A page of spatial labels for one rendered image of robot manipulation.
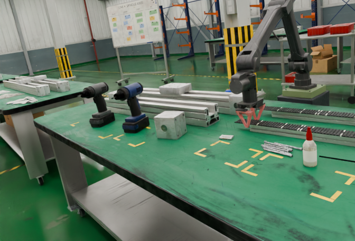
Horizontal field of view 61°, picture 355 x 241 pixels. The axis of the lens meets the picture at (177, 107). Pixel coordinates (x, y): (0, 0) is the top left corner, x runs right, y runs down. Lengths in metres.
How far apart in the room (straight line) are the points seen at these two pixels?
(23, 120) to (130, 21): 4.94
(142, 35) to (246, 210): 6.62
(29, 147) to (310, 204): 2.53
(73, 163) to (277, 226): 1.70
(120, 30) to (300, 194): 7.04
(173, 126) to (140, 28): 6.11
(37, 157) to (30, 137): 0.20
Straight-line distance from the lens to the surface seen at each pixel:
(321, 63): 6.34
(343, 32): 4.19
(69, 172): 2.23
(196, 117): 1.35
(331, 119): 1.32
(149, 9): 7.07
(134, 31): 7.35
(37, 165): 3.03
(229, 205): 0.80
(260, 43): 1.24
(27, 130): 2.93
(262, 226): 0.73
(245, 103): 1.20
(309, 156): 0.95
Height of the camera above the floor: 1.22
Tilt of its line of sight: 15 degrees down
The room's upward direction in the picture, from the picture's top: 8 degrees counter-clockwise
